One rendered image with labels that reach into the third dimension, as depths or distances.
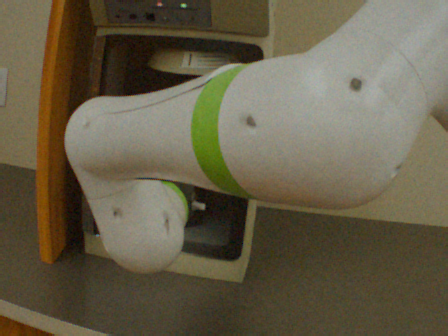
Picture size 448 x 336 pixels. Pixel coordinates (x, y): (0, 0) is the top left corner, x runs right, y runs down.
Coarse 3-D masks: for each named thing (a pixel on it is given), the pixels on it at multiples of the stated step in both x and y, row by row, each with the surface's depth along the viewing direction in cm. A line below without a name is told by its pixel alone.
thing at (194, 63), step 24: (120, 48) 126; (144, 48) 125; (168, 48) 124; (192, 48) 124; (216, 48) 123; (240, 48) 123; (120, 72) 127; (144, 72) 126; (168, 72) 126; (192, 72) 125; (120, 96) 128; (216, 192) 132; (192, 216) 134; (216, 216) 133; (240, 216) 132; (192, 240) 135; (216, 240) 135; (240, 240) 134
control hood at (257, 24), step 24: (96, 0) 115; (216, 0) 112; (240, 0) 111; (264, 0) 110; (96, 24) 123; (120, 24) 122; (144, 24) 122; (168, 24) 121; (216, 24) 119; (240, 24) 118; (264, 24) 117
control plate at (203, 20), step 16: (112, 0) 115; (128, 0) 115; (144, 0) 114; (160, 0) 114; (176, 0) 113; (192, 0) 113; (208, 0) 112; (112, 16) 120; (128, 16) 119; (144, 16) 119; (160, 16) 119; (208, 16) 117
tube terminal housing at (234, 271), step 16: (272, 16) 123; (96, 32) 126; (112, 32) 126; (128, 32) 125; (144, 32) 125; (160, 32) 125; (176, 32) 124; (192, 32) 124; (208, 32) 124; (224, 32) 123; (272, 32) 128; (272, 48) 133; (96, 240) 140; (192, 256) 138; (176, 272) 139; (192, 272) 139; (208, 272) 138; (224, 272) 138; (240, 272) 137
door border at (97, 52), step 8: (104, 40) 125; (96, 48) 126; (96, 56) 127; (96, 64) 127; (96, 72) 128; (88, 80) 128; (96, 80) 128; (88, 88) 128; (96, 88) 129; (96, 96) 129; (88, 208) 137; (88, 216) 137; (88, 224) 138; (88, 232) 138
